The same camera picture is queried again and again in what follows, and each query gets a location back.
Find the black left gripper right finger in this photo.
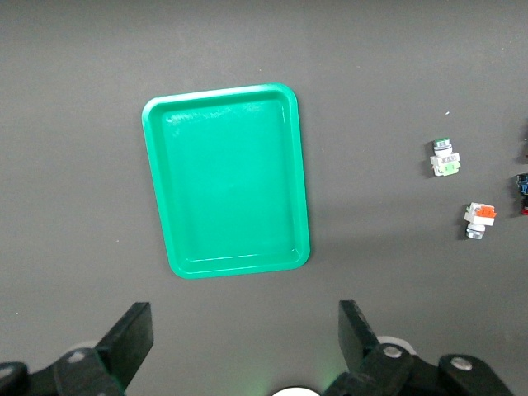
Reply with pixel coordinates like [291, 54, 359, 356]
[324, 299, 515, 396]

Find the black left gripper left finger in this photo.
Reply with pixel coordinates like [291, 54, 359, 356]
[0, 301, 155, 396]

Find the orange-capped white switch block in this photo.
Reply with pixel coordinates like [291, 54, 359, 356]
[462, 201, 498, 241]

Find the green push button green block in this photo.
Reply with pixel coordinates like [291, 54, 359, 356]
[427, 138, 462, 178]

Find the green plastic tray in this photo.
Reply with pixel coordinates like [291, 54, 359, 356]
[141, 82, 311, 280]

